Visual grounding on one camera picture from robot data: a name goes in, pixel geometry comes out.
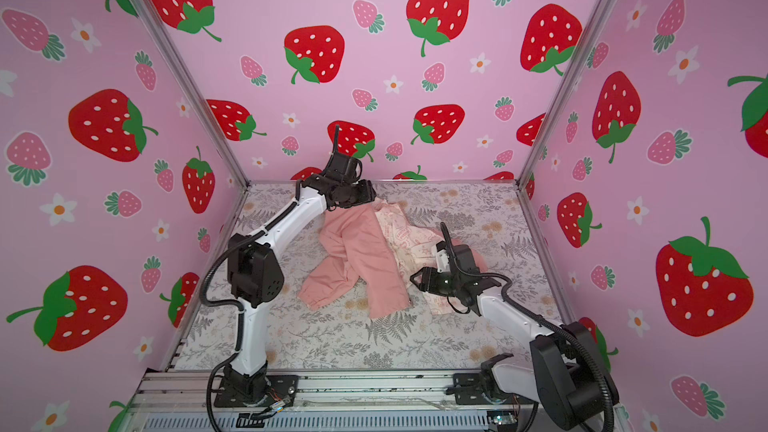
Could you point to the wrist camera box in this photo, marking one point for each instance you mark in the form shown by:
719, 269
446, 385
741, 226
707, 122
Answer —
343, 168
447, 258

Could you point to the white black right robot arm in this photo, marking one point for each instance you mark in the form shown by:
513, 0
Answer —
568, 377

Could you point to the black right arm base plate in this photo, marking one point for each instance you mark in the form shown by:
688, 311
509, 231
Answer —
478, 388

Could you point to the aluminium frame corner post left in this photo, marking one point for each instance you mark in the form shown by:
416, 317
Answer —
174, 60

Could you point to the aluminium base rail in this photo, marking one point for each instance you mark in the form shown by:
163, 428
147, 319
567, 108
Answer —
326, 400

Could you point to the aluminium frame corner post right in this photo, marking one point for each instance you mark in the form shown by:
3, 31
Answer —
593, 28

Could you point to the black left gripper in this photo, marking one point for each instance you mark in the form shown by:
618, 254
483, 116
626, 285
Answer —
367, 195

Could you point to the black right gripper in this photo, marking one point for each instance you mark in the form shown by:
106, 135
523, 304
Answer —
426, 279

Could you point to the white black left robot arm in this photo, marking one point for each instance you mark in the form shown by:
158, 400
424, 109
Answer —
256, 277

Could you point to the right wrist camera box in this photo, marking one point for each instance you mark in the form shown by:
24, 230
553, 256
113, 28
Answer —
447, 258

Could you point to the pink Snoopy hooded jacket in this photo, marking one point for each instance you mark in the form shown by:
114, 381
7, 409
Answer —
374, 243

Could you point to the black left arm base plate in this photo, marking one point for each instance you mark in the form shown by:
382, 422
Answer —
260, 391

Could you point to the aluminium frame corner post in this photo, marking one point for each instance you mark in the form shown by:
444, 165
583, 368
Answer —
174, 60
593, 28

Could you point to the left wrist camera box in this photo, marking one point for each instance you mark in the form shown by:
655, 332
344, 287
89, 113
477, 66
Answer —
343, 168

